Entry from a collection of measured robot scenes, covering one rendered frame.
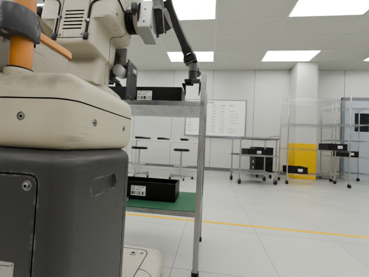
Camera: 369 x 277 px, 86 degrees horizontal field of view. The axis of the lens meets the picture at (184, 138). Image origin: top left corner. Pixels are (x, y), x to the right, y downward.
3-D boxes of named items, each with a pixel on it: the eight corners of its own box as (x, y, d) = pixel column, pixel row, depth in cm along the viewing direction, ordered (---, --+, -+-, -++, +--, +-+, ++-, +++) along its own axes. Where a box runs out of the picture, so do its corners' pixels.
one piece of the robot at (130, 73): (124, 95, 77) (127, 40, 78) (59, 94, 80) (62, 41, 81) (138, 104, 93) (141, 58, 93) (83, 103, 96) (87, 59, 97)
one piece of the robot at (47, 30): (43, -2, 75) (37, -2, 75) (38, 24, 73) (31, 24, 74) (67, 23, 87) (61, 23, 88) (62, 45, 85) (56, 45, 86)
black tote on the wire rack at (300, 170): (287, 172, 424) (288, 166, 424) (282, 171, 453) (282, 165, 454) (307, 174, 419) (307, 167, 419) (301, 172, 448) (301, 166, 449)
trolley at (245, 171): (228, 179, 439) (230, 134, 443) (267, 180, 450) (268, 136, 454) (238, 184, 386) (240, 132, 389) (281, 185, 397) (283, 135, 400)
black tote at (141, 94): (94, 103, 130) (95, 86, 130) (107, 107, 147) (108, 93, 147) (180, 105, 122) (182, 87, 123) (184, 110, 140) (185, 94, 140)
